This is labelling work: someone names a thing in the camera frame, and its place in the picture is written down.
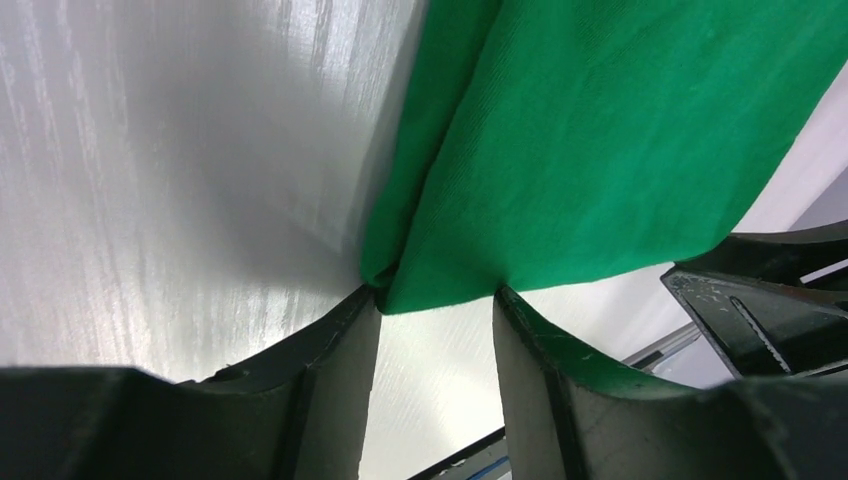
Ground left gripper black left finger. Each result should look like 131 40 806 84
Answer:
1 287 380 479

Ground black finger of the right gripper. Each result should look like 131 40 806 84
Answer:
675 221 847 287
661 268 847 378

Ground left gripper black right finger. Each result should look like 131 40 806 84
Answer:
493 287 847 479

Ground green t shirt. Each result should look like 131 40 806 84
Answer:
360 1 847 314

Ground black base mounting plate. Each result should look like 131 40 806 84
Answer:
410 427 512 480

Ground aluminium front frame rail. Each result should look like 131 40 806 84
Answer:
623 323 701 372

